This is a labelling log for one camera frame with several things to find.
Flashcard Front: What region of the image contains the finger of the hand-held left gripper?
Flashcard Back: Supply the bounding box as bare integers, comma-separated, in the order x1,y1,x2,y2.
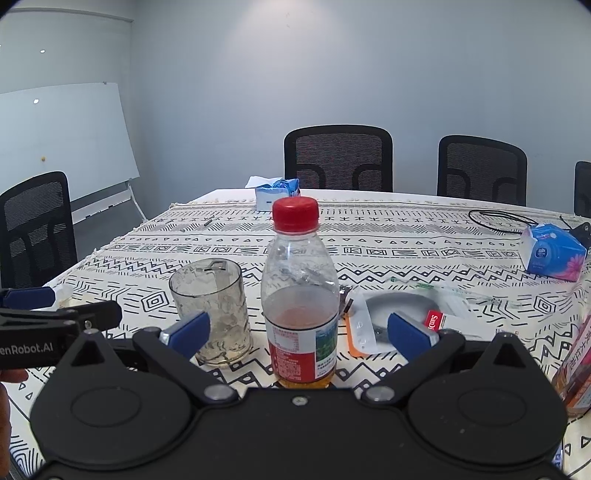
0,300,123,331
0,285,57,310

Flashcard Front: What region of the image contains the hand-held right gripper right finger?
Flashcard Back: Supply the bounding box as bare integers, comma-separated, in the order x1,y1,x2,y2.
361,312,541,406

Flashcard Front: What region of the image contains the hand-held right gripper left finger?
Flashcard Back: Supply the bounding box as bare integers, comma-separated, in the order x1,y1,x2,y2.
60,310,239,407

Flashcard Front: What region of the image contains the clear glass cup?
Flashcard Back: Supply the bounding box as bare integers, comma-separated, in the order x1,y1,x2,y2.
168,258,253,367

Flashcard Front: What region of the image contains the red memory card package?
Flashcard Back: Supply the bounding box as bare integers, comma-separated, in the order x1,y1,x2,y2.
422,309,463,334

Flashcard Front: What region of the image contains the clear package with orange card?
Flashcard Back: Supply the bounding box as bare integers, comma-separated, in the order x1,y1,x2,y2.
346,290,468,357

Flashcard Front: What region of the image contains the clear plastic wrapper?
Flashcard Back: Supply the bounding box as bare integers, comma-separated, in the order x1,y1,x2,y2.
382,276,525,309

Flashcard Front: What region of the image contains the black mesh office chair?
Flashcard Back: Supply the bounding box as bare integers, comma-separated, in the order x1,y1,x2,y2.
437,135,528,208
0,171,79,289
283,125,394,193
573,161,591,218

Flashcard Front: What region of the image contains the patterned white tablecloth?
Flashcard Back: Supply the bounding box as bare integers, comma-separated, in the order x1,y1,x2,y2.
0,188,591,480

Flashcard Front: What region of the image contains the whiteboard on stand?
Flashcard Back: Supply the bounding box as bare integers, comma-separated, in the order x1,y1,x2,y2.
0,82,149,225

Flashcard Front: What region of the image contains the blue floral tissue pack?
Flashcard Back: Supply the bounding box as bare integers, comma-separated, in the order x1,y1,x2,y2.
521,223,588,282

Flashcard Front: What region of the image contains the orange pink carton box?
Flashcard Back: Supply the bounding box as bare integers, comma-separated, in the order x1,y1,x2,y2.
551,313,591,417

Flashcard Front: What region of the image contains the black cable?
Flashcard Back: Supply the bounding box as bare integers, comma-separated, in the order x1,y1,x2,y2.
468,209,591,241

